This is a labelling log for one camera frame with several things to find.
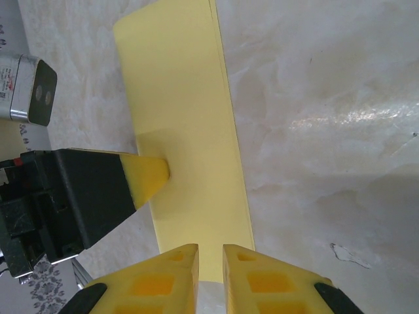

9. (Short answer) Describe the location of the yellow paper sheet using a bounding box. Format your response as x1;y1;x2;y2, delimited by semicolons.
113;0;256;282

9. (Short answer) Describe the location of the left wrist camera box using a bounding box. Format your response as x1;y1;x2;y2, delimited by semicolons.
0;54;58;127

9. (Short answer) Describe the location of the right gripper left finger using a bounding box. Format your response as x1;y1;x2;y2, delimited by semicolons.
68;243;200;314

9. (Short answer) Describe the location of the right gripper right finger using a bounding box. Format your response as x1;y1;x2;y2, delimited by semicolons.
223;243;361;314

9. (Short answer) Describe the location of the aluminium side rail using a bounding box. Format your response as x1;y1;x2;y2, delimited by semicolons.
72;258;94;290

